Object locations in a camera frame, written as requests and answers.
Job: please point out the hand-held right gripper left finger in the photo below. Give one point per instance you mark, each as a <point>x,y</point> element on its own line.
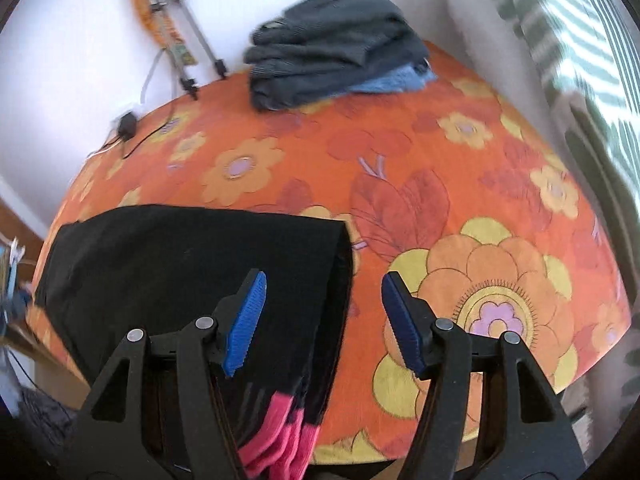
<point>245,320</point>

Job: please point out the wooden furniture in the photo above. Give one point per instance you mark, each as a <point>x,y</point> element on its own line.
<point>20,230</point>

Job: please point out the blue folded garment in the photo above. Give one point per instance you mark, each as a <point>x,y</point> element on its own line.
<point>395,82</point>

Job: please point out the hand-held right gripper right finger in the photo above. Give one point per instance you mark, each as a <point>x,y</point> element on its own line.
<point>400,320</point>

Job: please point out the pile of dark grey clothes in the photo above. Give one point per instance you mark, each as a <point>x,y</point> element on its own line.
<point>325,45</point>

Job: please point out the orange patterned cloth strip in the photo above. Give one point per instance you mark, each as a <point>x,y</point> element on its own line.
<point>137,0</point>

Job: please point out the blue board with leopard cloth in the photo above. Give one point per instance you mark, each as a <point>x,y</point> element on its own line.
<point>10,270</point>

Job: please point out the green striped curtain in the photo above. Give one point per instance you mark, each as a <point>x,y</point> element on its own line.
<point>575,35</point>

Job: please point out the orange floral blanket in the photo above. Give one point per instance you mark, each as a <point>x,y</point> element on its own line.
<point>400,185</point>

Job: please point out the black pants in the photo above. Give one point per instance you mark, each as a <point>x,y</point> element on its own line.
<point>175,260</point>

